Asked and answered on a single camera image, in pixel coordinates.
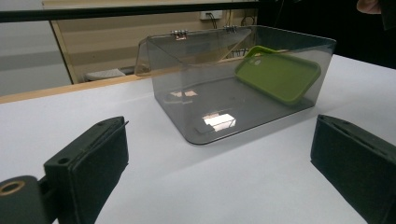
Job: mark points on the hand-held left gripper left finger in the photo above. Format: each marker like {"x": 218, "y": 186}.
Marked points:
{"x": 93, "y": 161}

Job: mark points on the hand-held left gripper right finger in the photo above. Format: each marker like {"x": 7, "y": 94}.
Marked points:
{"x": 358, "y": 168}

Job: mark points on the transparent grey plastic box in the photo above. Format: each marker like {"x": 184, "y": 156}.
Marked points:
{"x": 199, "y": 102}

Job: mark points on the green phone case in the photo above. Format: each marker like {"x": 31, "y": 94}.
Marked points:
{"x": 277, "y": 76}

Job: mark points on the wooden table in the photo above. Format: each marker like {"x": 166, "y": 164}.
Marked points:
{"x": 62, "y": 89}

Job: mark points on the white flat object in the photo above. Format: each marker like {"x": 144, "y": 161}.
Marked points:
{"x": 104, "y": 74}

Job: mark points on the wooden desk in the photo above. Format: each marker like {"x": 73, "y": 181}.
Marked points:
{"x": 109, "y": 40}

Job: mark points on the white cabinet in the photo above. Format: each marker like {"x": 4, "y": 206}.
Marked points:
{"x": 28, "y": 56}

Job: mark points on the black metal crossbar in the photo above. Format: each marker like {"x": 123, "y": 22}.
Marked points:
{"x": 93, "y": 12}

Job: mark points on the white wall socket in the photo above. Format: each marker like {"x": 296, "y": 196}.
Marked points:
{"x": 211, "y": 14}

